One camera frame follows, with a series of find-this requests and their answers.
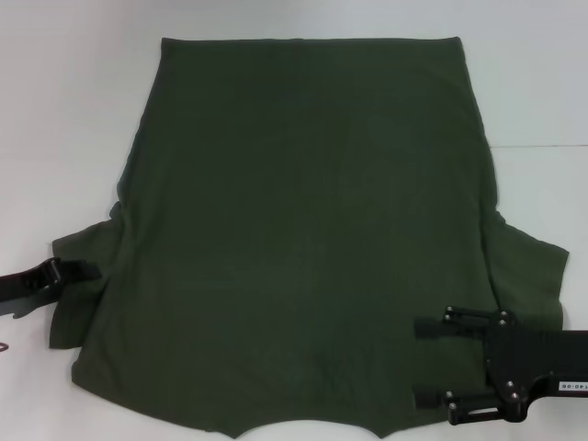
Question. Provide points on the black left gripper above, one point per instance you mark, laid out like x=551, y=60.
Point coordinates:
x=18, y=287

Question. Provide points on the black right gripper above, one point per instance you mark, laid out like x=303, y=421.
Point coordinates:
x=542, y=363

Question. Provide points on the dark green t-shirt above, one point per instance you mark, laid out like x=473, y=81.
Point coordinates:
x=298, y=184

